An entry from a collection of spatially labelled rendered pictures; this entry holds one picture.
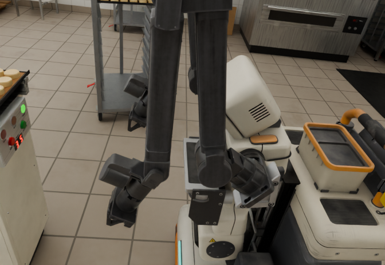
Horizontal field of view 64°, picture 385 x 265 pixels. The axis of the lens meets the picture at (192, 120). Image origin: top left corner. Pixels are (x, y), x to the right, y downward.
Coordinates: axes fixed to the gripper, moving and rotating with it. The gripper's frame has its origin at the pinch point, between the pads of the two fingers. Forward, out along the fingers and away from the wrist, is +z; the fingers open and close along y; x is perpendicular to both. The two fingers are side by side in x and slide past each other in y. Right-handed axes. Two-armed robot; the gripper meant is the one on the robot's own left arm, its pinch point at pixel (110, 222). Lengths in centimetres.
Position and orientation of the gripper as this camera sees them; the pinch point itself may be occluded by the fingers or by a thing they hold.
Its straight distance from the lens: 89.2
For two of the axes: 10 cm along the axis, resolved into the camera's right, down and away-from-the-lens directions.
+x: 8.3, 4.4, 3.5
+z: -5.6, 7.0, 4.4
